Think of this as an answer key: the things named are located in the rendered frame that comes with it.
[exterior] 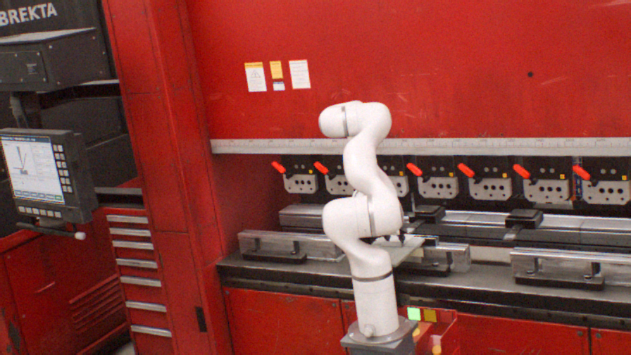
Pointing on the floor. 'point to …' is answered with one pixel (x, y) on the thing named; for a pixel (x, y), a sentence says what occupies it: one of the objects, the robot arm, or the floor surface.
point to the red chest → (139, 280)
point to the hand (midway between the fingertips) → (394, 237)
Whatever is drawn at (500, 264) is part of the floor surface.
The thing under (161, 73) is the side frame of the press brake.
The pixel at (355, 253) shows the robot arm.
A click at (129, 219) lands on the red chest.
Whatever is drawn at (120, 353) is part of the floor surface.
